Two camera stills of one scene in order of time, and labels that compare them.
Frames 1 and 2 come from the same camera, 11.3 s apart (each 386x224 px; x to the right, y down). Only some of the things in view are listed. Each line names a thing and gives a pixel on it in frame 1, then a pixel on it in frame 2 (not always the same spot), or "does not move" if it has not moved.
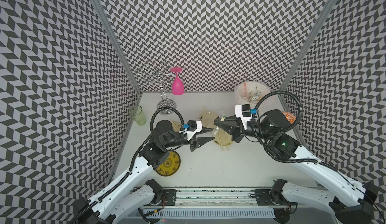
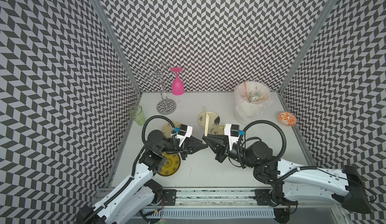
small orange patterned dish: [290, 117] does not move
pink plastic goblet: [178, 86] does not move
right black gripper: [237, 132] -> [221, 147]
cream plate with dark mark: [208, 117] does not move
